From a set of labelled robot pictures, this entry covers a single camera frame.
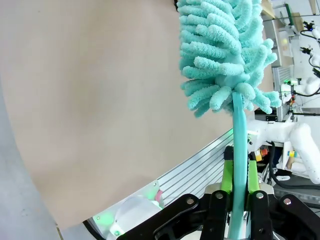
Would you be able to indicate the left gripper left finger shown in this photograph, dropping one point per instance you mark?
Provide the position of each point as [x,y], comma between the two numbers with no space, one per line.
[228,175]

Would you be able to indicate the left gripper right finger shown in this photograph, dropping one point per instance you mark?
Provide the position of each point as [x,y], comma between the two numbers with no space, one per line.
[253,175]

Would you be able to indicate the teal chenille microfiber duster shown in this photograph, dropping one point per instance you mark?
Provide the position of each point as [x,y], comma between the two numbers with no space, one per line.
[212,50]

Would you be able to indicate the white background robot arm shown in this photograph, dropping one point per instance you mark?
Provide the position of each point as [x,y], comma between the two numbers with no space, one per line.
[313,60]

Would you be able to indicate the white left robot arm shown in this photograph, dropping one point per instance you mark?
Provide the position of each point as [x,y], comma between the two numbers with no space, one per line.
[135,212]

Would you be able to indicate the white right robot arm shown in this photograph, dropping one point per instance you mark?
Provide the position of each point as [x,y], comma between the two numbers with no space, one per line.
[275,131]

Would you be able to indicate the yellow red emergency stop button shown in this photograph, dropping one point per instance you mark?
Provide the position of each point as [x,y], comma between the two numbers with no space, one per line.
[261,156]

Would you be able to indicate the cardboard tube with tape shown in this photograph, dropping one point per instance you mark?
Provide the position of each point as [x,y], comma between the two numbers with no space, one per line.
[290,157]

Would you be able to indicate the ribbed aluminium panel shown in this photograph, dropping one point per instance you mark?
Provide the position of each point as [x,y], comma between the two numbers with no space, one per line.
[277,82]

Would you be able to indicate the aluminium profile table rail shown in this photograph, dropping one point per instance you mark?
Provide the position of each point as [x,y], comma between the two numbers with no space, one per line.
[195,162]

